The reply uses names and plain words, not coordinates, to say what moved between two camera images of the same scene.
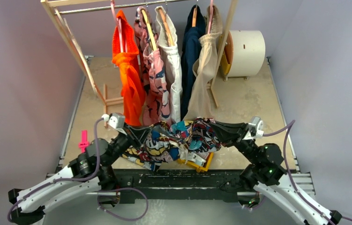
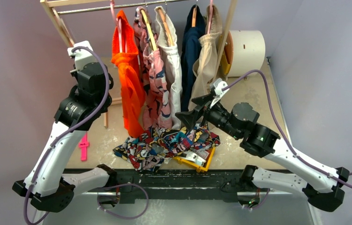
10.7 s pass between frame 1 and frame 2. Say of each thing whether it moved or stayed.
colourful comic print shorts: stayed
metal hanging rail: stayed
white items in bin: stayed
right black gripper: moved
